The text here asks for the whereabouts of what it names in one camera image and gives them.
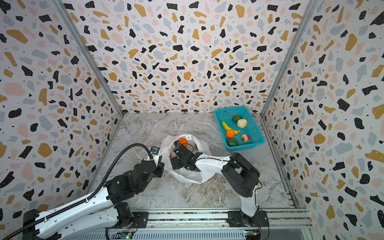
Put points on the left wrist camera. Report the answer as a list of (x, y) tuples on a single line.
[(155, 150)]

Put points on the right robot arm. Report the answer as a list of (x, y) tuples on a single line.
[(242, 176)]

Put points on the pale white fruit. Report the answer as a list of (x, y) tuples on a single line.
[(242, 123)]

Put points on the yellow banana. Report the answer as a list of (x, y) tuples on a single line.
[(227, 128)]

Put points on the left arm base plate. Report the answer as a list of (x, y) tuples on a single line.
[(135, 220)]

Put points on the green mango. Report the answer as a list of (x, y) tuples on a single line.
[(231, 142)]

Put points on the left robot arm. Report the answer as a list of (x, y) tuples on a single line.
[(106, 208)]

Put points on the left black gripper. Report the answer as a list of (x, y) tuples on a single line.
[(160, 167)]

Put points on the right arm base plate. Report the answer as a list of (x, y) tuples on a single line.
[(239, 219)]

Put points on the right aluminium corner post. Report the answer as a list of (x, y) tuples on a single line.
[(290, 54)]

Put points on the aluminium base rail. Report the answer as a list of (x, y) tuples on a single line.
[(209, 224)]

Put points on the green round fruit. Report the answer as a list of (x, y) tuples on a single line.
[(236, 118)]

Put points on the small orange tangerine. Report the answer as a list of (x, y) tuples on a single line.
[(230, 133)]

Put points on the aluminium corner post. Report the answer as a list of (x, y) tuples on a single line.
[(290, 54), (64, 15)]

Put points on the teal plastic basket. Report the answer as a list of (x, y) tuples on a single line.
[(238, 129)]

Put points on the white plastic bag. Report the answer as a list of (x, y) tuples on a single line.
[(184, 175)]

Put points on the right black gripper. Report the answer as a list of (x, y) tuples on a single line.
[(176, 156)]

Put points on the red apple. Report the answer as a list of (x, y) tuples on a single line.
[(245, 138)]

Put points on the orange fruit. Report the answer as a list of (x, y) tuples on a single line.
[(183, 141)]

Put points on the left aluminium corner post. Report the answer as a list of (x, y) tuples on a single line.
[(64, 15)]

